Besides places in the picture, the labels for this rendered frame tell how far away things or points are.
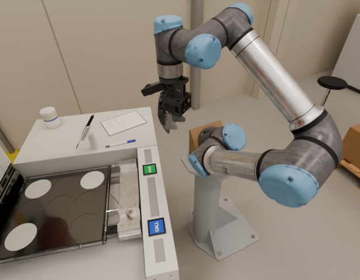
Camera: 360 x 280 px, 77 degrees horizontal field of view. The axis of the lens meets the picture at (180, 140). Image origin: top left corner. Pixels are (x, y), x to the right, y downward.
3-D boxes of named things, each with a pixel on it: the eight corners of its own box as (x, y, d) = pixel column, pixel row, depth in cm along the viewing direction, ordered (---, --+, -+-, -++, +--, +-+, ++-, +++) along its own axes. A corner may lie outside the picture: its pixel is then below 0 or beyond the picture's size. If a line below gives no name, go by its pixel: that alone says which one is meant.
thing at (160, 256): (150, 294, 71) (145, 277, 62) (140, 169, 113) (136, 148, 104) (179, 288, 72) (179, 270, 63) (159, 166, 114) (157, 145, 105)
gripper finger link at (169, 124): (175, 141, 76) (175, 117, 71) (160, 135, 78) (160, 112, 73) (180, 136, 78) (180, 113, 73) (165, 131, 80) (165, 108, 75)
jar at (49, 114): (45, 130, 115) (37, 114, 109) (48, 122, 121) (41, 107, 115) (59, 128, 116) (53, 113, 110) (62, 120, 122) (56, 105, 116)
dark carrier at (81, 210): (-8, 260, 73) (-9, 260, 72) (27, 180, 99) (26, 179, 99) (101, 240, 77) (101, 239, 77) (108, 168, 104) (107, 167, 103)
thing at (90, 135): (84, 152, 102) (74, 128, 93) (85, 146, 105) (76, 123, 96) (98, 150, 103) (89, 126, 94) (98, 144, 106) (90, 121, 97)
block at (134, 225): (118, 235, 80) (116, 230, 78) (118, 226, 83) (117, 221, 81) (141, 230, 81) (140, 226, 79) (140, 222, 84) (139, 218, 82)
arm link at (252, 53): (371, 140, 56) (244, -15, 55) (349, 170, 52) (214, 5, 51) (329, 148, 67) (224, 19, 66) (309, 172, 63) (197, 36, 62)
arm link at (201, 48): (231, 22, 50) (197, 15, 57) (196, 46, 47) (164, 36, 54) (233, 54, 56) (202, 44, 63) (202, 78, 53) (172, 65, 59)
